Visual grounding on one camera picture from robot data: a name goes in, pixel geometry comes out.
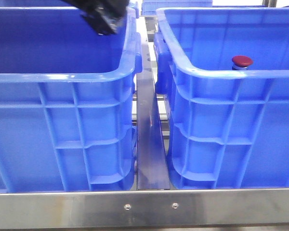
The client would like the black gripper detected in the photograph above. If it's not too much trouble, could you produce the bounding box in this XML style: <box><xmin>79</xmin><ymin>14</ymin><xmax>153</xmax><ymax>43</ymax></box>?
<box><xmin>79</xmin><ymin>4</ymin><xmax>127</xmax><ymax>35</ymax></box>

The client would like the red mushroom push button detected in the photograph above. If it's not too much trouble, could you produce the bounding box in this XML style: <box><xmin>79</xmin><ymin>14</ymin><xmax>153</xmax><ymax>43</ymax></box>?
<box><xmin>232</xmin><ymin>55</ymin><xmax>253</xmax><ymax>70</ymax></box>

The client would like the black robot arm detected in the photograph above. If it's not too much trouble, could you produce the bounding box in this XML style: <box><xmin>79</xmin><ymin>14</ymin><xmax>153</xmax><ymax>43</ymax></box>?
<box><xmin>65</xmin><ymin>0</ymin><xmax>130</xmax><ymax>35</ymax></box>

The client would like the back left blue bin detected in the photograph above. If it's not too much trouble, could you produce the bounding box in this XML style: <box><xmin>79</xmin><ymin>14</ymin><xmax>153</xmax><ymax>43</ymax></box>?
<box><xmin>0</xmin><ymin>0</ymin><xmax>139</xmax><ymax>18</ymax></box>

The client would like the back right blue bin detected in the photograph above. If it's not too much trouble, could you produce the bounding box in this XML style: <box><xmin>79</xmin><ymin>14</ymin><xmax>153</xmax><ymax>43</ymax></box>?
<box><xmin>141</xmin><ymin>0</ymin><xmax>213</xmax><ymax>16</ymax></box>

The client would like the left blue plastic bin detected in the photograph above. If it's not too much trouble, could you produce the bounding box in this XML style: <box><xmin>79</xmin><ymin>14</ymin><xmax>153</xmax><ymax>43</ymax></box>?
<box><xmin>0</xmin><ymin>7</ymin><xmax>142</xmax><ymax>193</ymax></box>

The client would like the blue plastic bin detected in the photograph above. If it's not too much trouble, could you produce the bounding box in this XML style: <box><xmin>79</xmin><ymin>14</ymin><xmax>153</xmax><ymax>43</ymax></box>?
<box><xmin>0</xmin><ymin>7</ymin><xmax>142</xmax><ymax>193</ymax></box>
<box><xmin>154</xmin><ymin>8</ymin><xmax>289</xmax><ymax>189</ymax></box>

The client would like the steel divider bar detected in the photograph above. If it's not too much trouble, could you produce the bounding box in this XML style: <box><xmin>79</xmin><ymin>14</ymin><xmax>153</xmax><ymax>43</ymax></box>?
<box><xmin>136</xmin><ymin>17</ymin><xmax>171</xmax><ymax>190</ymax></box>

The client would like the right blue plastic bin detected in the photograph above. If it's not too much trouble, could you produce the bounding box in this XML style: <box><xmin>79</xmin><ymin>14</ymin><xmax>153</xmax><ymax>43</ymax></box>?
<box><xmin>154</xmin><ymin>8</ymin><xmax>289</xmax><ymax>189</ymax></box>

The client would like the left rail screw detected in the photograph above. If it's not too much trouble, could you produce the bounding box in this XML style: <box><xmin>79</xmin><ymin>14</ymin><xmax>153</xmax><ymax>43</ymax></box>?
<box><xmin>124</xmin><ymin>204</ymin><xmax>131</xmax><ymax>210</ymax></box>

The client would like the rail screw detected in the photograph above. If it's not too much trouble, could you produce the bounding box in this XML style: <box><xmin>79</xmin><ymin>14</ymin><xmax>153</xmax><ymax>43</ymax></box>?
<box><xmin>172</xmin><ymin>203</ymin><xmax>179</xmax><ymax>209</ymax></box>
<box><xmin>124</xmin><ymin>204</ymin><xmax>131</xmax><ymax>210</ymax></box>

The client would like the right rail screw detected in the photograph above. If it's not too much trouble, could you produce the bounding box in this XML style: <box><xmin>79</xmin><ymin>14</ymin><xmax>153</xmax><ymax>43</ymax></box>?
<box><xmin>172</xmin><ymin>203</ymin><xmax>179</xmax><ymax>209</ymax></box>

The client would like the steel front rail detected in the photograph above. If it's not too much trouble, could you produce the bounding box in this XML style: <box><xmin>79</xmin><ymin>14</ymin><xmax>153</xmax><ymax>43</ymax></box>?
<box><xmin>0</xmin><ymin>188</ymin><xmax>289</xmax><ymax>229</ymax></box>

